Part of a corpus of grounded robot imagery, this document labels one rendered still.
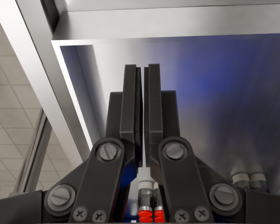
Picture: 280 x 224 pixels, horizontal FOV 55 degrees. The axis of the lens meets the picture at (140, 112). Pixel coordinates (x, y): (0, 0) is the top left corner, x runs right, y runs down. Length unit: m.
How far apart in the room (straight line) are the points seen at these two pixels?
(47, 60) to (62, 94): 0.04
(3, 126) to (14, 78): 0.49
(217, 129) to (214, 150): 0.04
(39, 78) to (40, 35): 0.07
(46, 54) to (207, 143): 0.21
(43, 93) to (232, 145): 0.22
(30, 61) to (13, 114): 1.61
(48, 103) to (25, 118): 1.58
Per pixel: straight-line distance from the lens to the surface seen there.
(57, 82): 0.23
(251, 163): 0.39
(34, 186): 0.75
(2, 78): 1.64
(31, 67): 0.26
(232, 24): 0.19
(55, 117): 0.30
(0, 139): 2.15
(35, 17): 0.20
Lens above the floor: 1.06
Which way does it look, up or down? 40 degrees down
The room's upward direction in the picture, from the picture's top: 179 degrees counter-clockwise
